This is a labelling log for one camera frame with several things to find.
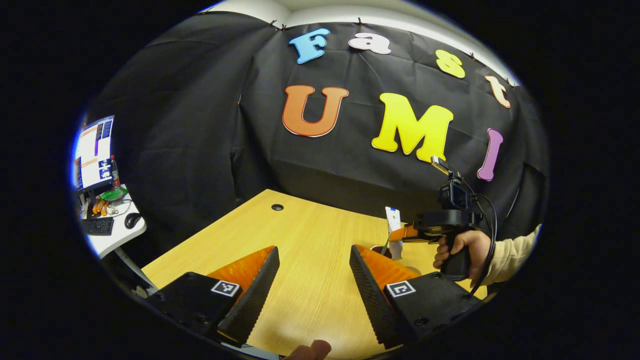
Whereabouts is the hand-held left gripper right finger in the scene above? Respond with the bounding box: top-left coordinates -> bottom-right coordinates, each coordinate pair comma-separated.
349,244 -> 483,350

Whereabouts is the black backdrop cloth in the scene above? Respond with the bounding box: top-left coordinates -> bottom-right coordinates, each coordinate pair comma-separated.
82,11 -> 548,271

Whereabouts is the wooden desktop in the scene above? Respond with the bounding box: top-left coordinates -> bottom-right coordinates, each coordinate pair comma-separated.
142,189 -> 488,360

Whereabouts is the black keyboard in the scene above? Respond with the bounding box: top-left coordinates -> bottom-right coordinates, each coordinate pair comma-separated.
80,216 -> 115,236

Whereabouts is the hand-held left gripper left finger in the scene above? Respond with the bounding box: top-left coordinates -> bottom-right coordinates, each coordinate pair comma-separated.
145,246 -> 281,347

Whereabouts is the tan cup with handle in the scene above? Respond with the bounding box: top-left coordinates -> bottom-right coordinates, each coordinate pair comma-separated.
369,243 -> 405,262

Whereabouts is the computer monitor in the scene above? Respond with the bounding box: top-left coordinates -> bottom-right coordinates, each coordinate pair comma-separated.
74,115 -> 116,193

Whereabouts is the white toothpaste tube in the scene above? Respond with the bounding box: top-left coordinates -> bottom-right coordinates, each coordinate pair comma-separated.
384,206 -> 404,261

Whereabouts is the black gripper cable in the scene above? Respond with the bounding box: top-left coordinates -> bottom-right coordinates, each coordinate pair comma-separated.
462,180 -> 498,296

